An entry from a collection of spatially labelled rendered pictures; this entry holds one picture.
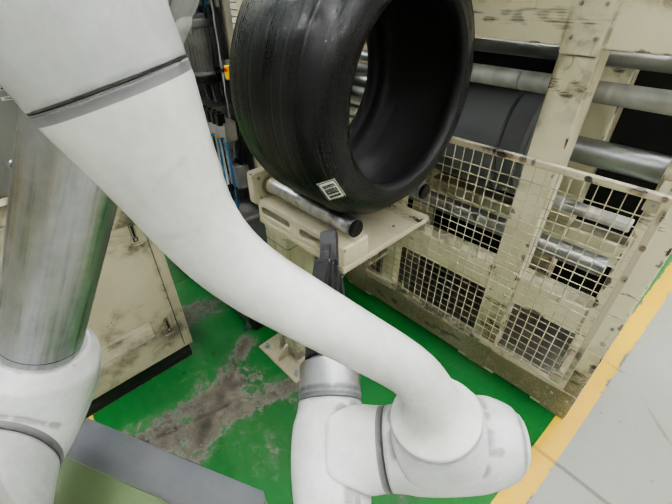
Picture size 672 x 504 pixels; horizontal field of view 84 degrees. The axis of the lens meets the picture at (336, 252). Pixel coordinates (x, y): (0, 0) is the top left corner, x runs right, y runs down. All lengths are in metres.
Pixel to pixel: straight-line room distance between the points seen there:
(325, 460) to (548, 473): 1.24
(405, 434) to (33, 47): 0.44
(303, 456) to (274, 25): 0.67
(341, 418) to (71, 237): 0.38
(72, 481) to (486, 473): 0.66
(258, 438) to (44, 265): 1.19
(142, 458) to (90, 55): 0.75
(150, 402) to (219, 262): 1.52
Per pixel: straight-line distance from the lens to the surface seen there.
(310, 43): 0.70
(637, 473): 1.83
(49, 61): 0.25
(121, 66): 0.25
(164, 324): 1.69
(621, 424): 1.93
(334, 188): 0.78
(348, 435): 0.51
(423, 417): 0.43
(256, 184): 1.10
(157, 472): 0.86
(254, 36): 0.80
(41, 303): 0.56
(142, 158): 0.26
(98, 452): 0.93
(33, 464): 0.66
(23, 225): 0.51
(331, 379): 0.54
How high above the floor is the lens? 1.38
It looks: 36 degrees down
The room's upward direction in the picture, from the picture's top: straight up
